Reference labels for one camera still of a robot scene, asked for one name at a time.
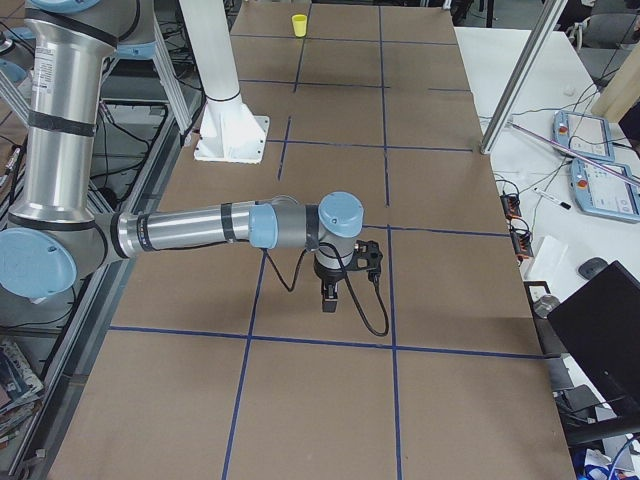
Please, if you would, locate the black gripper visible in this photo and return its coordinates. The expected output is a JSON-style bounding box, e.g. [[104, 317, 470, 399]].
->
[[314, 263, 346, 313]]

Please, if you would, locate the yellow plastic cup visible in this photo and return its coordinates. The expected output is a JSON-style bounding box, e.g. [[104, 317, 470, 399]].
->
[[291, 14, 308, 38]]

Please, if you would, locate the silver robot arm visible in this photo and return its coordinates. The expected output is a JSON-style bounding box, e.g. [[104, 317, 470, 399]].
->
[[1, 1, 368, 312]]

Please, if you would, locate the brown paper table mat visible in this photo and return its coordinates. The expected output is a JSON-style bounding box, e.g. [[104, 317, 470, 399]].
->
[[49, 2, 573, 479]]

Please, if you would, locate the black marker pen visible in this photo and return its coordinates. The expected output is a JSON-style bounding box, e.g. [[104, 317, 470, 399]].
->
[[533, 187, 572, 210]]

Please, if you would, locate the black computer mouse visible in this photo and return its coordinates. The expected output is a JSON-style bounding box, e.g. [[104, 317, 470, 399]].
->
[[578, 257, 609, 280]]

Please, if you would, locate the black laptop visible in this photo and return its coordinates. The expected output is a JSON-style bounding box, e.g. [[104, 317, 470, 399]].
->
[[548, 261, 639, 416]]

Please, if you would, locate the lower blue teach pendant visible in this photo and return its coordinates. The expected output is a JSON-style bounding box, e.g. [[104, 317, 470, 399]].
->
[[571, 159, 639, 223]]

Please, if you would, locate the blue teach pendant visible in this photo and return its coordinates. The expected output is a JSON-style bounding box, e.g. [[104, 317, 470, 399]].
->
[[552, 110, 615, 162], [571, 159, 639, 223]]

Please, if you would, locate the upper blue teach pendant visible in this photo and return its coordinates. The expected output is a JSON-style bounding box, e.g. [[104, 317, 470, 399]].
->
[[552, 110, 615, 162]]

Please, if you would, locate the black camera cable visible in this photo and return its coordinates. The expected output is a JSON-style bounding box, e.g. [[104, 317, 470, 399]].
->
[[262, 240, 391, 337]]

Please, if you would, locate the white camera stand post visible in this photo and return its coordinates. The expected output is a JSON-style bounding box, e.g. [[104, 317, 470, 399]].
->
[[180, 0, 270, 164]]

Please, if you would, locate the aluminium frame post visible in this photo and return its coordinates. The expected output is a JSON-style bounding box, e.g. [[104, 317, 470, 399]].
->
[[480, 0, 567, 154]]

